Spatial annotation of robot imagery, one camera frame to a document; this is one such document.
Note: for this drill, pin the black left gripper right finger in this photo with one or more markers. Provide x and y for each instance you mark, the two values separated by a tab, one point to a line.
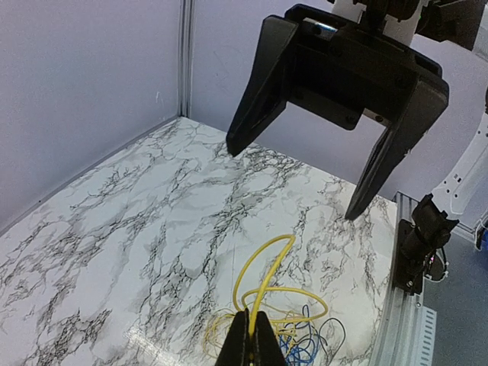
266	350

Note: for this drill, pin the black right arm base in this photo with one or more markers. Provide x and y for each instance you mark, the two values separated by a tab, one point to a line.
417	240

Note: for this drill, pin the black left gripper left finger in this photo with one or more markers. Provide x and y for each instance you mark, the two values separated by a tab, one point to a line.
236	349

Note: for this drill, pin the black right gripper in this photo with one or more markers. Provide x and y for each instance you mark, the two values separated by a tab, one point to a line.
339	70

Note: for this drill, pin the aluminium front table rail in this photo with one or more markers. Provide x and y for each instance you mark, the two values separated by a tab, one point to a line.
406	334

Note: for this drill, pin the grey corner frame post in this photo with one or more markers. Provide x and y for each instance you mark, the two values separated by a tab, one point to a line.
185	56

